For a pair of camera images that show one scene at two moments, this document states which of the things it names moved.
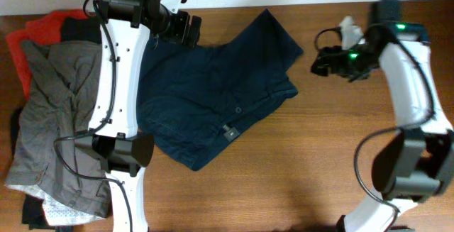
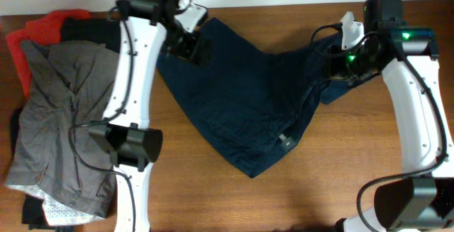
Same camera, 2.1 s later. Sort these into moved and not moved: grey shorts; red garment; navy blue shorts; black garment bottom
Moved: navy blue shorts
Not moved: red garment; black garment bottom; grey shorts
